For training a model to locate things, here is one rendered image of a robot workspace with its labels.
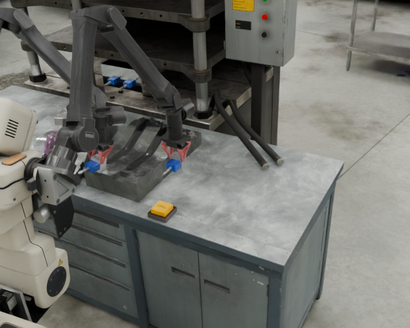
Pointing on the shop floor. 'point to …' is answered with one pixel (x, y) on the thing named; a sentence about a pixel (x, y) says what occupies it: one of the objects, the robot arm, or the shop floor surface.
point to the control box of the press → (259, 44)
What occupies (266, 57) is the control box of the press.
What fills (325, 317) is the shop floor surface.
